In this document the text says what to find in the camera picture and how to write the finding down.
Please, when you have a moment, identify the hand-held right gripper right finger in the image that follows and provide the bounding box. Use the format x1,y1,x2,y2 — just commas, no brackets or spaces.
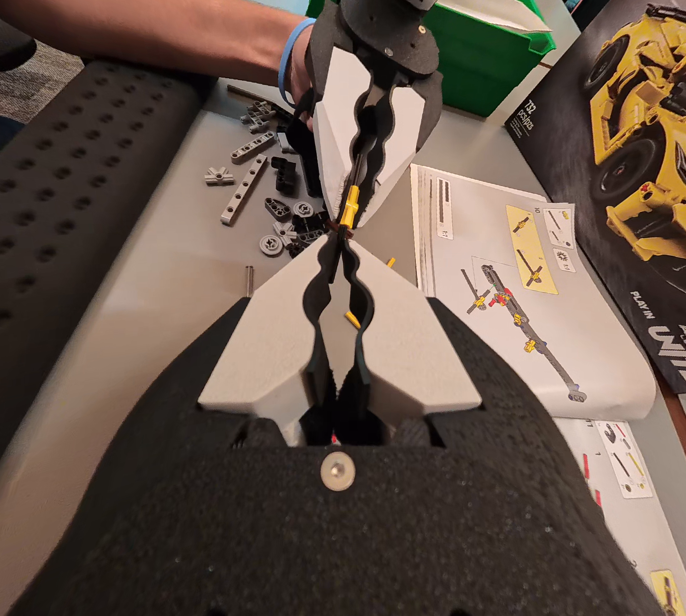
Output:
335,240,483,445

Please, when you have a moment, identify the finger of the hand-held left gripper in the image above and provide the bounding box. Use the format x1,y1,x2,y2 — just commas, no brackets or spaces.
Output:
355,85,424,230
312,45,376,216

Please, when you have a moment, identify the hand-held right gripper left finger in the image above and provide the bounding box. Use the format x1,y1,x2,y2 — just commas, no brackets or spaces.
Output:
198,234,339,446

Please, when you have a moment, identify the pile of toy brick pieces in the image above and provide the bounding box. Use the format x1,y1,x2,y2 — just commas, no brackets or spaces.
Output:
204,99,333,259

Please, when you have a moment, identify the white instruction booklet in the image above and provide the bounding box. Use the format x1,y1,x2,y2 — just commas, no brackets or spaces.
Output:
410,164,686,616

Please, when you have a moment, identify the person's left forearm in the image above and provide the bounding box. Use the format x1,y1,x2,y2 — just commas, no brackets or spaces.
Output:
0,0,301,87

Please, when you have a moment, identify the black toy car set box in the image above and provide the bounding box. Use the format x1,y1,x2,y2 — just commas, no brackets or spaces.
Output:
504,0,686,396

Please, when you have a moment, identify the person's left hand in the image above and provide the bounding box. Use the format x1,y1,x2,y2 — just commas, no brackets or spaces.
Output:
289,28,317,131

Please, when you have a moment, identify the blue wristband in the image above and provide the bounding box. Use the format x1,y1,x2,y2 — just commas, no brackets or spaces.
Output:
278,17,318,111

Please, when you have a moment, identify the green plastic bin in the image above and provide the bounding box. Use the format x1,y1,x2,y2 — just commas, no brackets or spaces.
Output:
312,0,556,118

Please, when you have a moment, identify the black perforated chair armrest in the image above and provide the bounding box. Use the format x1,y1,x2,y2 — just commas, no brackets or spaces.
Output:
0,60,212,456

